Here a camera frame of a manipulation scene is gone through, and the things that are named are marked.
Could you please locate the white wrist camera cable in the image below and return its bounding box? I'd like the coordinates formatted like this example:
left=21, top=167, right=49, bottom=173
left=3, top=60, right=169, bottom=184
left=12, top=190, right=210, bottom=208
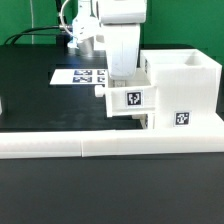
left=58, top=0, right=76, bottom=38

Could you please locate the white drawer cabinet box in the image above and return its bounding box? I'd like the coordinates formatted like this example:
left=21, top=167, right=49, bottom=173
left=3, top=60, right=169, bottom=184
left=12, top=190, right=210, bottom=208
left=140, top=49, right=224, bottom=129

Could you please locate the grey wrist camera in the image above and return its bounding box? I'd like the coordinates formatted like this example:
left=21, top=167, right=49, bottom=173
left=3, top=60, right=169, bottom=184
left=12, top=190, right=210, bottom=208
left=69, top=16, right=104, bottom=55

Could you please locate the white L-shaped fence rail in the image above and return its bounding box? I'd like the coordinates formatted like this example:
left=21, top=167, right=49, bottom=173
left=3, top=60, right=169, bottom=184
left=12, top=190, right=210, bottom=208
left=0, top=111, right=224, bottom=160

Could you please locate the white drawer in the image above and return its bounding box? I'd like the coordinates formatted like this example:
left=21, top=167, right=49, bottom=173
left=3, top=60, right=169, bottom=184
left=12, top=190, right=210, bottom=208
left=95, top=68, right=157, bottom=117

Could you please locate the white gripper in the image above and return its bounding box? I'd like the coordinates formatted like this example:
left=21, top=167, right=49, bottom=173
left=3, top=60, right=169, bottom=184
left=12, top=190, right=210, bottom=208
left=103, top=24, right=140, bottom=87

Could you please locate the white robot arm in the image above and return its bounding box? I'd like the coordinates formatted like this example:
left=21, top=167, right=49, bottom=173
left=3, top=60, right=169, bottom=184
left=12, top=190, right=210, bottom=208
left=68, top=0, right=147, bottom=87

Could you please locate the white fiducial marker sheet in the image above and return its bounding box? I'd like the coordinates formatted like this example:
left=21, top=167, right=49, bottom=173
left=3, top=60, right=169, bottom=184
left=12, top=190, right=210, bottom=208
left=50, top=69, right=107, bottom=85

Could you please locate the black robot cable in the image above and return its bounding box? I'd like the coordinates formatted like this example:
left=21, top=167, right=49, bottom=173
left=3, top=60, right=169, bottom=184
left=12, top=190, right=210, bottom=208
left=2, top=0, right=76, bottom=46

